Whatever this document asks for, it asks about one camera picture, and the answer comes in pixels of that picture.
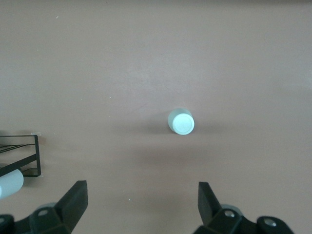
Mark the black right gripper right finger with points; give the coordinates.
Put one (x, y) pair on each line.
(209, 207)

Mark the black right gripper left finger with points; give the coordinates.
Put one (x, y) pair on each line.
(68, 207)

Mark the pale green cup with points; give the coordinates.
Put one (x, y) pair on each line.
(182, 124)

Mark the pale grey cup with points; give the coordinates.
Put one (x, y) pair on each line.
(9, 182)

